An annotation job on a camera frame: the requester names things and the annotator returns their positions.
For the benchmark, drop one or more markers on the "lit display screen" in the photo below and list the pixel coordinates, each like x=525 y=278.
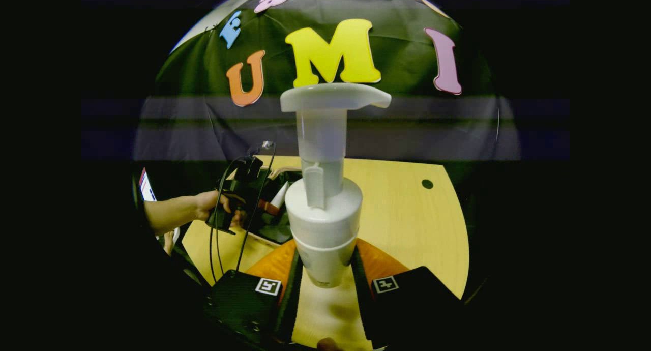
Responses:
x=146 y=185

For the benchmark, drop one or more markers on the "black backdrop cloth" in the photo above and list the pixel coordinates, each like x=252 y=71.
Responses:
x=407 y=51

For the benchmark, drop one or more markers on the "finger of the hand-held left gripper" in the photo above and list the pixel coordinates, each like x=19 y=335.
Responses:
x=267 y=207

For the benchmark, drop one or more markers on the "white pump bottle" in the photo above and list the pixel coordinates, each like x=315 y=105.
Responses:
x=325 y=213

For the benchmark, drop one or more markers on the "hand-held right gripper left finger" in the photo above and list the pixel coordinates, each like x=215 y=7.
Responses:
x=290 y=300

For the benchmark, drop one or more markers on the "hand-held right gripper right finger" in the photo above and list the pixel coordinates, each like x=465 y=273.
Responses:
x=362 y=300

